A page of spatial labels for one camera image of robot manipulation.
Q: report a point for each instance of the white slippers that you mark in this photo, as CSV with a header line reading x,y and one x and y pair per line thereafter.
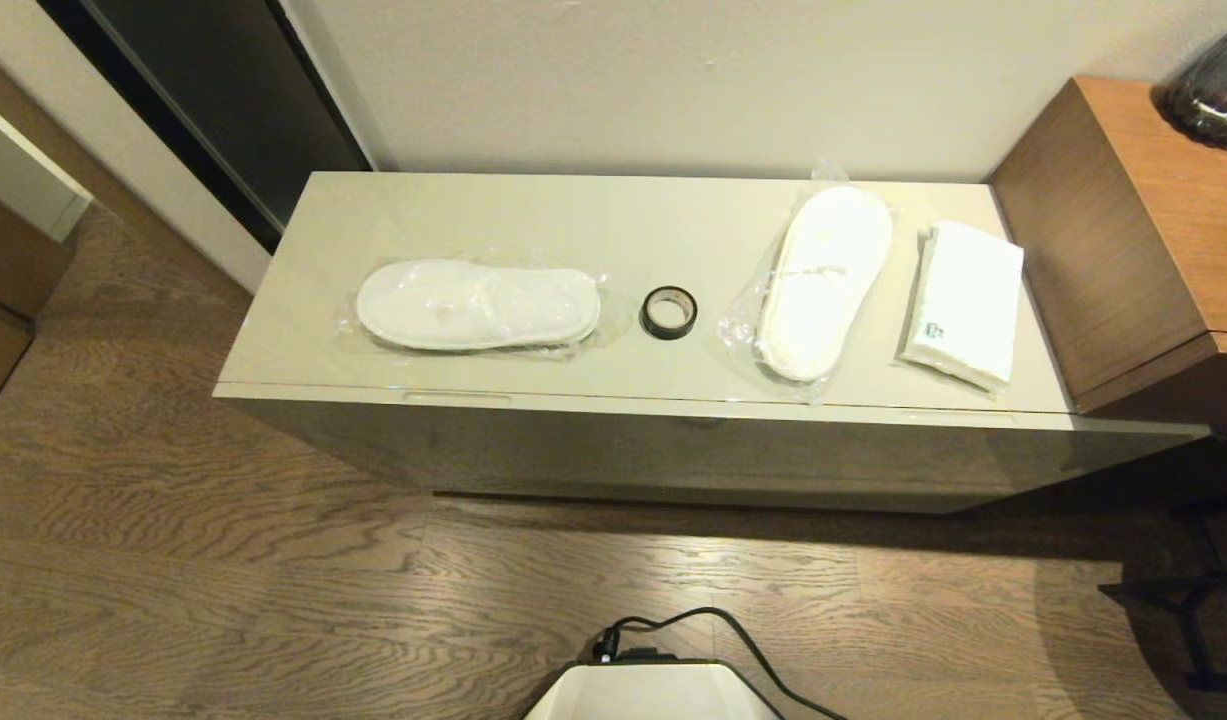
x,y
473,305
823,280

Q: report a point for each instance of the white packet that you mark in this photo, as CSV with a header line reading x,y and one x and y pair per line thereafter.
x,y
963,300

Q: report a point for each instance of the black tape roll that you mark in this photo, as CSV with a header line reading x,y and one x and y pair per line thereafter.
x,y
646,312

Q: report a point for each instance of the beige glossy cabinet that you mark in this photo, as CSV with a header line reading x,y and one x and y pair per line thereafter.
x,y
623,230

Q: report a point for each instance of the dark door panel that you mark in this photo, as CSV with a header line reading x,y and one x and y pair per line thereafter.
x,y
223,90

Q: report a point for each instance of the brown wooden desk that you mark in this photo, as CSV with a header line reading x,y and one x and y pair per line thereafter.
x,y
1123,250

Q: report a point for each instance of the wooden cabinet with white top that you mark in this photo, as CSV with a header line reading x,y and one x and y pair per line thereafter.
x,y
13,260

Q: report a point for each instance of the black metal stand legs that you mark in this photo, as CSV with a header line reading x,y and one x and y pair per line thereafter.
x,y
1188,600

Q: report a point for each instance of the dark glass vase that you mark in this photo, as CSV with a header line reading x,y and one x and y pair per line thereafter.
x,y
1218,100

